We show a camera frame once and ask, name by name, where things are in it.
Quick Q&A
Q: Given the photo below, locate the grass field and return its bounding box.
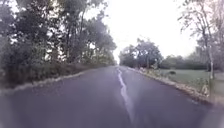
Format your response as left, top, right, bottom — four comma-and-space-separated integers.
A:
146, 68, 224, 96

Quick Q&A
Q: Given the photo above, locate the grey asphalt road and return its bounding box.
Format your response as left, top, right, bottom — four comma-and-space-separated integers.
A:
0, 65, 224, 128

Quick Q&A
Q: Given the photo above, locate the leaf-strewn road verge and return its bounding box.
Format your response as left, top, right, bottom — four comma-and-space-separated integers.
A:
0, 66, 101, 98
125, 65, 224, 107

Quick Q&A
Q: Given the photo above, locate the row of trees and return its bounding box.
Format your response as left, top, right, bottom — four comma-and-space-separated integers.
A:
118, 37, 224, 72
0, 0, 118, 88

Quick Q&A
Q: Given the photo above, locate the pale-trunked tree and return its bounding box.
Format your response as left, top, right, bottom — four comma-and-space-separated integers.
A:
178, 0, 224, 81

